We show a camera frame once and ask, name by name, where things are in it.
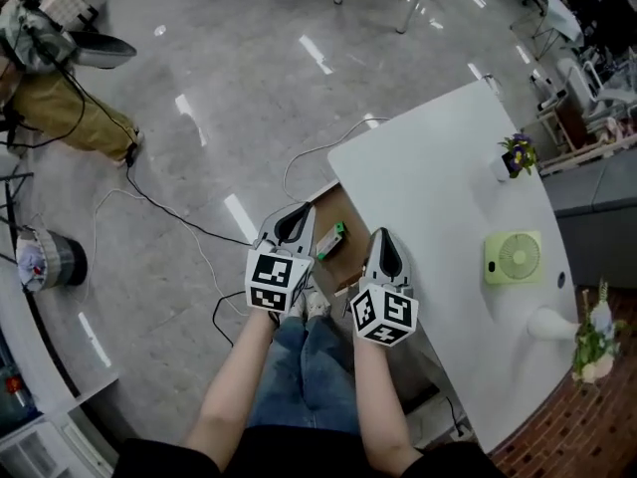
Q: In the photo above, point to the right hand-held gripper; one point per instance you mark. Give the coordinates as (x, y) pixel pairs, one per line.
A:
(385, 314)

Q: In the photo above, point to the person's left forearm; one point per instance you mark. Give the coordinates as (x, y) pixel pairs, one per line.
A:
(234, 386)

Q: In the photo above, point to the white office chair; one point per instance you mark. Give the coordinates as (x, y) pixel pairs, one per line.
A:
(597, 85)

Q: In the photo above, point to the wooden drawer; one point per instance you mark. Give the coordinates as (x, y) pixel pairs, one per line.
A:
(343, 207)

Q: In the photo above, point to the person's white shoes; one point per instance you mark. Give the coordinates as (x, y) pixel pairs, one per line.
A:
(312, 305)

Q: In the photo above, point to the person's right forearm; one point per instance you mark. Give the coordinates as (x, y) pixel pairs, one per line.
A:
(380, 401)

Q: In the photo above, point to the white shelf unit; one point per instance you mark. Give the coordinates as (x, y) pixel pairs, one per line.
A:
(35, 416)

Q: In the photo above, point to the wooden rack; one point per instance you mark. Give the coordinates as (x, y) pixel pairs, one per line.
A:
(572, 137)

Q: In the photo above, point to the white vase with flowers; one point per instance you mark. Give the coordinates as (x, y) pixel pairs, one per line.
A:
(587, 336)

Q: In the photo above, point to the light green desk fan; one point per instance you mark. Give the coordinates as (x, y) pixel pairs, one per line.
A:
(513, 258)

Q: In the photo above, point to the person's blue jeans legs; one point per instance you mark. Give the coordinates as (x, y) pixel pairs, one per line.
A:
(303, 376)

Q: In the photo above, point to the grey trash bin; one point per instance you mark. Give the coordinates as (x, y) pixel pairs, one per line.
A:
(52, 262)

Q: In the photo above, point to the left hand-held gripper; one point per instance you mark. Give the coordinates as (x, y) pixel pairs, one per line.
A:
(271, 277)

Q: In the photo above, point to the grey chair seat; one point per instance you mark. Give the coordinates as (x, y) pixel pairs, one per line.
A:
(102, 48)

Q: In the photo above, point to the purple flowers in white pot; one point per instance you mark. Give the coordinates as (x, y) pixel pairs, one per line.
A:
(515, 160)

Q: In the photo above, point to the small white side table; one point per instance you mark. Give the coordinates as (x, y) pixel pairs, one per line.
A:
(560, 13)

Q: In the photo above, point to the small green white item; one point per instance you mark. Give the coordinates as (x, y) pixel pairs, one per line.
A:
(330, 241)

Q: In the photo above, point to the person's black shirt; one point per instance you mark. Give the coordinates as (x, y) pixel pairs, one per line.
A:
(298, 453)

